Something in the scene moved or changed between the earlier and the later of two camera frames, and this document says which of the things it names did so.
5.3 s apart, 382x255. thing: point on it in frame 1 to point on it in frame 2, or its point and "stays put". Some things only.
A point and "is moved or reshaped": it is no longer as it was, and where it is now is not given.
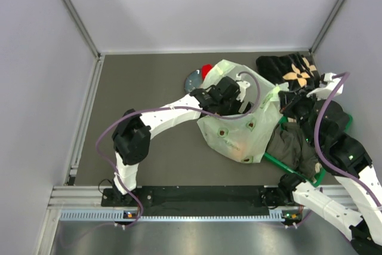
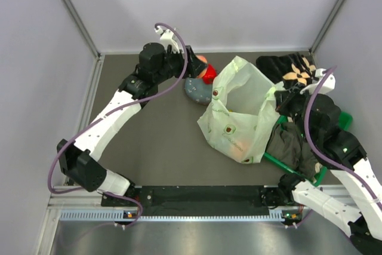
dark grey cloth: (289, 147) stays put
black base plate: (200, 196) stays put
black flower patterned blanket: (296, 70) stays put
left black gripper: (238, 104) to (195, 66)
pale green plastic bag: (244, 139) is moved or reshaped
